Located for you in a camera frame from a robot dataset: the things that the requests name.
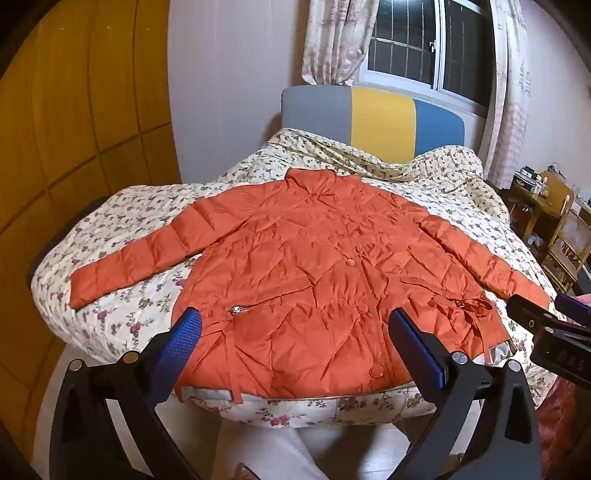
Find short patterned curtain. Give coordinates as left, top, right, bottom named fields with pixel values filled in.
left=302, top=0, right=380, bottom=87

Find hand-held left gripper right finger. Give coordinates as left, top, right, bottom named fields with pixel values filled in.
left=389, top=308, right=542, bottom=480

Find orange quilted jacket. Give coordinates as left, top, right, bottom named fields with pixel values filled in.
left=69, top=168, right=553, bottom=403

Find person's white pants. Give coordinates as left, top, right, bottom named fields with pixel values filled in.
left=221, top=422, right=419, bottom=480

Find long patterned curtain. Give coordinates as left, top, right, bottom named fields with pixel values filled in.
left=479, top=0, right=533, bottom=191

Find floral bed quilt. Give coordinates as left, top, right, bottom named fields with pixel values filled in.
left=27, top=126, right=570, bottom=431

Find wooden rattan chair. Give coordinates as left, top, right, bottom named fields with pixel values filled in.
left=539, top=170, right=591, bottom=297

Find grey yellow blue headboard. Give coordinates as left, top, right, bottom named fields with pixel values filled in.
left=281, top=85, right=465, bottom=165

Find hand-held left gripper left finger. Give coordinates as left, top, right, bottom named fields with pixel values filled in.
left=48, top=306, right=204, bottom=480

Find wooden bedside table with clutter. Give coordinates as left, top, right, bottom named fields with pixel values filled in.
left=501, top=165, right=548, bottom=245

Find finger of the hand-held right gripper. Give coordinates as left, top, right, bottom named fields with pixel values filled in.
left=554, top=294, right=591, bottom=326
left=506, top=294, right=562, bottom=334

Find white framed window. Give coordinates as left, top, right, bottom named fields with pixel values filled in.
left=366, top=0, right=498, bottom=117

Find wooden wardrobe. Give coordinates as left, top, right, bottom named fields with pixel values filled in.
left=0, top=0, right=184, bottom=356

